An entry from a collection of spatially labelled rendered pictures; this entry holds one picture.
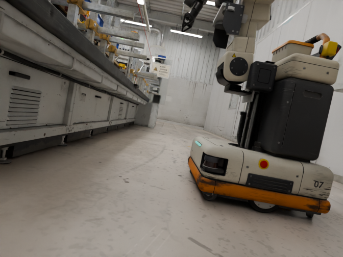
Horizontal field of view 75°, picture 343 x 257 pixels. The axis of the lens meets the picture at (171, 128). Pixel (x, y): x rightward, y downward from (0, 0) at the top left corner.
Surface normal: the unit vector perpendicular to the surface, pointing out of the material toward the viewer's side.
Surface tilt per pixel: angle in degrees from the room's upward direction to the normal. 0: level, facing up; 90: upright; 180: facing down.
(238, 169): 90
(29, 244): 0
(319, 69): 90
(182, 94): 90
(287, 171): 90
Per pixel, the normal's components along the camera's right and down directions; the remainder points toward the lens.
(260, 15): 0.03, 0.06
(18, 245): 0.19, -0.98
